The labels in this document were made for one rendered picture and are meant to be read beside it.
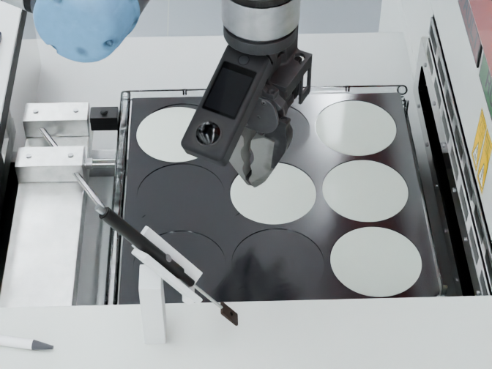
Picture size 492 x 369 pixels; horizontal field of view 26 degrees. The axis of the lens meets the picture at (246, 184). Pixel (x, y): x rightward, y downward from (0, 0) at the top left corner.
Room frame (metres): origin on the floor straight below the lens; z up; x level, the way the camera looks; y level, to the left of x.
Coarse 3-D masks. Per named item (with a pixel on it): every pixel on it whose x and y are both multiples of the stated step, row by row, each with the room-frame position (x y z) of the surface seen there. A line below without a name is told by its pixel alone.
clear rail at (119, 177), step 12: (120, 96) 1.03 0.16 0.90; (120, 108) 1.01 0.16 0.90; (120, 120) 0.98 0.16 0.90; (120, 144) 0.94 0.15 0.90; (120, 156) 0.92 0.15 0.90; (120, 168) 0.90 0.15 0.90; (120, 180) 0.88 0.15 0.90; (120, 192) 0.86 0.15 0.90; (120, 204) 0.84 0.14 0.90; (120, 216) 0.82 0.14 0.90; (120, 240) 0.79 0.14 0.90; (108, 252) 0.77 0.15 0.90; (120, 252) 0.77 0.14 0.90; (108, 264) 0.75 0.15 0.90; (108, 276) 0.73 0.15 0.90; (108, 288) 0.72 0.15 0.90; (108, 300) 0.70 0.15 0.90
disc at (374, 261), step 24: (360, 240) 0.79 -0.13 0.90; (384, 240) 0.79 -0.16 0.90; (408, 240) 0.79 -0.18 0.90; (336, 264) 0.75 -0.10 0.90; (360, 264) 0.75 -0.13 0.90; (384, 264) 0.75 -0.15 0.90; (408, 264) 0.75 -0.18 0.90; (360, 288) 0.72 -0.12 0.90; (384, 288) 0.72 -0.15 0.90; (408, 288) 0.72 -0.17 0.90
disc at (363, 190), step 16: (368, 160) 0.91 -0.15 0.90; (336, 176) 0.89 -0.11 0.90; (352, 176) 0.89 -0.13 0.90; (368, 176) 0.89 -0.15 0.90; (384, 176) 0.89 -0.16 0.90; (400, 176) 0.89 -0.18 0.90; (336, 192) 0.86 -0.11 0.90; (352, 192) 0.86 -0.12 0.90; (368, 192) 0.86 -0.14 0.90; (384, 192) 0.86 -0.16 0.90; (400, 192) 0.86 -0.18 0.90; (336, 208) 0.84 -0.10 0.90; (352, 208) 0.84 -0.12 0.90; (368, 208) 0.84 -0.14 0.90; (384, 208) 0.84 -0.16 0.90; (400, 208) 0.84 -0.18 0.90
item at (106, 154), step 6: (96, 150) 0.98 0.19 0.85; (102, 150) 0.98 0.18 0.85; (108, 150) 0.98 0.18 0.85; (114, 150) 0.98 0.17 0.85; (96, 156) 0.97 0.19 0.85; (102, 156) 0.97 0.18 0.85; (108, 156) 0.97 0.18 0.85; (114, 156) 0.97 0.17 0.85; (96, 168) 0.96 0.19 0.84; (102, 168) 0.96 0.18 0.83; (108, 168) 0.97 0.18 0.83; (126, 168) 0.97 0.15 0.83; (90, 174) 0.96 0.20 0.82; (96, 174) 0.96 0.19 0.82; (102, 174) 0.96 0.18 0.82; (108, 174) 0.96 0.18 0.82; (126, 174) 0.97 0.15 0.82
